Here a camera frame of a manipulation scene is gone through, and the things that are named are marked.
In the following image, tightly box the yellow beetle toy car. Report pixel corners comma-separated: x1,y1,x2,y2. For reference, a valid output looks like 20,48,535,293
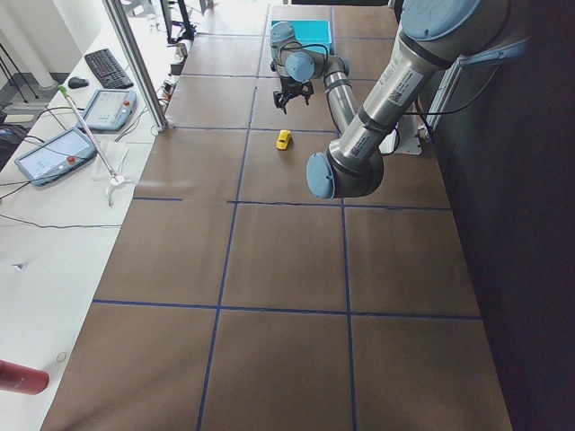
276,129,292,151

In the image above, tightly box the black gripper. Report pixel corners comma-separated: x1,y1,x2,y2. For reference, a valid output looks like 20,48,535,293
273,75,314,115

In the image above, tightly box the teal plastic storage bin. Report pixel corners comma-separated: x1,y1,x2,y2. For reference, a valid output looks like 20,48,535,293
270,20,333,55

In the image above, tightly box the teach pendant tablet near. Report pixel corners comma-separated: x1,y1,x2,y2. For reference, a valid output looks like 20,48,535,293
14,128,97,187

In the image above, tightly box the red cylinder bottle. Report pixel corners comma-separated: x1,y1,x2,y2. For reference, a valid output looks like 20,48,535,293
0,360,49,395

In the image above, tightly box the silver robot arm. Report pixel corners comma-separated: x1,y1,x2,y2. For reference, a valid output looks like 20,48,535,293
270,1,530,198

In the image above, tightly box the reach grabber stick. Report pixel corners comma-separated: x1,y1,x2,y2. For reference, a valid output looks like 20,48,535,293
57,85,135,207

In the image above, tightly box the teach pendant tablet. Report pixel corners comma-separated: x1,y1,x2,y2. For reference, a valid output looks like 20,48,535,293
14,128,97,187
81,89,137,133

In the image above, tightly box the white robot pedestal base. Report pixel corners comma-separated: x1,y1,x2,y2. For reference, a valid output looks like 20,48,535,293
379,115,422,155

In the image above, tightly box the small metal cup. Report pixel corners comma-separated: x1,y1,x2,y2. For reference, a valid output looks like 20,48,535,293
175,42,188,58

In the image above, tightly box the teach pendant tablet far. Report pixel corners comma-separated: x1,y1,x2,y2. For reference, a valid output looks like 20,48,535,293
81,89,137,133

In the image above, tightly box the black keyboard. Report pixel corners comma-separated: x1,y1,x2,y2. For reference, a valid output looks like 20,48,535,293
84,48,134,89

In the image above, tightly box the black computer mouse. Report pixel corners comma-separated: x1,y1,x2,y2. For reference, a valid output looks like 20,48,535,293
67,76,90,89

